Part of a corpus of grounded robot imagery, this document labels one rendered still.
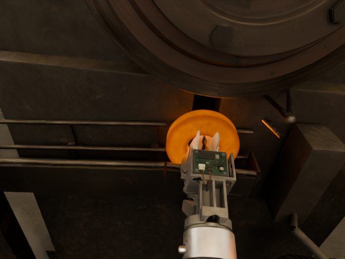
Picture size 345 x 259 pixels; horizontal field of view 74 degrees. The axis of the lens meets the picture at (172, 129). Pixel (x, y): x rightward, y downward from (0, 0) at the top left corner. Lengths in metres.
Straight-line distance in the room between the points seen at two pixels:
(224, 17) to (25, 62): 0.43
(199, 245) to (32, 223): 1.11
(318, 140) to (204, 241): 0.32
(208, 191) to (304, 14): 0.26
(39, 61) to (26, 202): 1.01
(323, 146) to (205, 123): 0.23
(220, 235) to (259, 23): 0.26
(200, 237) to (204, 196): 0.06
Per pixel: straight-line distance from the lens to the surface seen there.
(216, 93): 0.40
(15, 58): 0.61
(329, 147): 0.53
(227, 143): 0.49
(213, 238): 0.34
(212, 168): 0.37
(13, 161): 0.62
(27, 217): 1.40
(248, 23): 0.29
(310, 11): 0.30
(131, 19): 0.35
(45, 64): 0.56
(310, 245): 0.63
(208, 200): 0.37
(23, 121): 0.65
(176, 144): 0.49
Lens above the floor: 1.05
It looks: 34 degrees down
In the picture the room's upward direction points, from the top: 6 degrees clockwise
